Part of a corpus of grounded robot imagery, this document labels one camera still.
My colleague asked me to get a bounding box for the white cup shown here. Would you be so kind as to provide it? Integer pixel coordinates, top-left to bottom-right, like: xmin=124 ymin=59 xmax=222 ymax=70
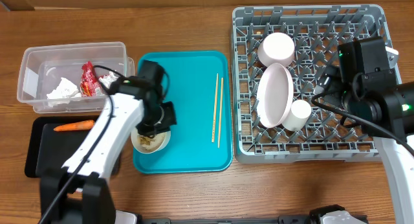
xmin=282 ymin=100 xmax=312 ymax=131

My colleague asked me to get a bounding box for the orange carrot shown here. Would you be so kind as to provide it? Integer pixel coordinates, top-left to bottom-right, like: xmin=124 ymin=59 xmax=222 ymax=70
xmin=54 ymin=120 xmax=95 ymax=131

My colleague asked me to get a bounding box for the small bowl with food scraps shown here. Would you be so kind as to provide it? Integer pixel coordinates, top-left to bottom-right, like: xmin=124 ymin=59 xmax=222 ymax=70
xmin=131 ymin=129 xmax=171 ymax=154

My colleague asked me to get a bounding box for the grey dishwasher rack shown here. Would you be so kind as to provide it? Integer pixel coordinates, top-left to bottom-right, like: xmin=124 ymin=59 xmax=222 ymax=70
xmin=231 ymin=5 xmax=391 ymax=164

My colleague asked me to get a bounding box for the red snack wrapper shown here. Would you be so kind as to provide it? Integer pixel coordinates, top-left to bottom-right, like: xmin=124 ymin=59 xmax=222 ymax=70
xmin=80 ymin=61 xmax=103 ymax=97

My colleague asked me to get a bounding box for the left wooden chopstick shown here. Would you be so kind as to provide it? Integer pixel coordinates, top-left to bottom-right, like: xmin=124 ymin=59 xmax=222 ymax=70
xmin=212 ymin=73 xmax=219 ymax=143

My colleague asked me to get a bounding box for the pink bowl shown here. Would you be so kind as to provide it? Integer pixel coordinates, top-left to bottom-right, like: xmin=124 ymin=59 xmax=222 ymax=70
xmin=257 ymin=32 xmax=295 ymax=67

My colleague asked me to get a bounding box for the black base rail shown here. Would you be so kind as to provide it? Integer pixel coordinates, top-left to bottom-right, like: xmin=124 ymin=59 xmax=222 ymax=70
xmin=114 ymin=205 xmax=369 ymax=224

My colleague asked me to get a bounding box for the clear plastic bin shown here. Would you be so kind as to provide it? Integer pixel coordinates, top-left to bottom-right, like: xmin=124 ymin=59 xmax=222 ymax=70
xmin=17 ymin=42 xmax=136 ymax=113

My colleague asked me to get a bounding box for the teal plastic tray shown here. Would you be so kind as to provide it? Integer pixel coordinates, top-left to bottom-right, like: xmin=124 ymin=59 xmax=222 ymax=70
xmin=133 ymin=50 xmax=233 ymax=174

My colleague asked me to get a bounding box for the black plastic tray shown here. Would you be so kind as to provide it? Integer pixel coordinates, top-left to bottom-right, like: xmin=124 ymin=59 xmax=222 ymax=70
xmin=25 ymin=115 xmax=98 ymax=178

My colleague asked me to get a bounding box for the large pink plate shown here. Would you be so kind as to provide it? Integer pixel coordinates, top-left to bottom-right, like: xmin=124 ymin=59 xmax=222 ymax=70
xmin=256 ymin=63 xmax=294 ymax=128

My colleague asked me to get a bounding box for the white tissue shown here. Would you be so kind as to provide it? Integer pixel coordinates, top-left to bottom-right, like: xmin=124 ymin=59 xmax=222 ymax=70
xmin=98 ymin=72 xmax=118 ymax=89
xmin=47 ymin=78 xmax=81 ymax=107

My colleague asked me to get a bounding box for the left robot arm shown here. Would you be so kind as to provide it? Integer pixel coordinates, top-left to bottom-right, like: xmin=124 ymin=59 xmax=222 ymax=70
xmin=40 ymin=60 xmax=177 ymax=223

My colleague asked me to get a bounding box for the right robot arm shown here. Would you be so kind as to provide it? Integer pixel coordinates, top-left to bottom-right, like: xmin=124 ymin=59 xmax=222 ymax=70
xmin=311 ymin=36 xmax=413 ymax=223

